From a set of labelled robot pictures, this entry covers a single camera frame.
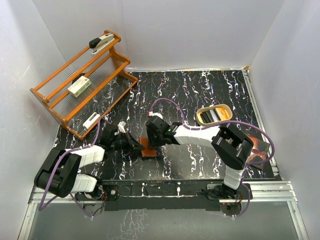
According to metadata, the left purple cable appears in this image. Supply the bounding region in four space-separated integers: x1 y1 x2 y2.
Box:
37 117 112 221

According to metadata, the purple cable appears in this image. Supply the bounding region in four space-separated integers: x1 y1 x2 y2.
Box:
37 117 112 221
149 97 276 218

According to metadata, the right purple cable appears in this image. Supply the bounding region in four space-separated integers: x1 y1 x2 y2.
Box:
149 97 276 218

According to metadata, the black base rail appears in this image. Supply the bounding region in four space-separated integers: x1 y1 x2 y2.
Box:
74 178 253 212

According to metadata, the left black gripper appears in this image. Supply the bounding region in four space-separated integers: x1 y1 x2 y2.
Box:
111 130 145 155

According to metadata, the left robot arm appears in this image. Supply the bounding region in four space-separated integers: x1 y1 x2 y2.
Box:
34 124 145 200

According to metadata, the brown leather card holder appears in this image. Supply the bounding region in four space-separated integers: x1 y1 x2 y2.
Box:
139 136 157 158

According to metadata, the black and beige stapler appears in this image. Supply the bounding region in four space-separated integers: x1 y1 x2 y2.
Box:
89 33 115 55

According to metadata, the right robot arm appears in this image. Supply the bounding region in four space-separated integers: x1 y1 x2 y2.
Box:
146 116 254 199

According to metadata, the dark red picture book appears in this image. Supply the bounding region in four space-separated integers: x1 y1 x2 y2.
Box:
246 134 270 170

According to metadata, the orange wooden shelf rack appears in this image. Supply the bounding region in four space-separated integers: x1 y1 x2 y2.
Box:
30 30 138 140

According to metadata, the silver card in tray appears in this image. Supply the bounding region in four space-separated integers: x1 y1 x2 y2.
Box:
209 109 221 122

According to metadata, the small white box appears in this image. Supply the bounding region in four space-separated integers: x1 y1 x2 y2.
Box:
82 112 101 130

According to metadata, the white staples box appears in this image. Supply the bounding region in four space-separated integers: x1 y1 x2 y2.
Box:
67 76 91 98

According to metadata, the beige oval tray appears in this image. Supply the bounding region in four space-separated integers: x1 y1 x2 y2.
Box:
196 104 233 126

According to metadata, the orange card in tray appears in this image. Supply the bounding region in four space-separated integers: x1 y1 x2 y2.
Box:
214 107 230 121

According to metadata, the black card in tray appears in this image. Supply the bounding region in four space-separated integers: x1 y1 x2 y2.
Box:
200 111 214 124

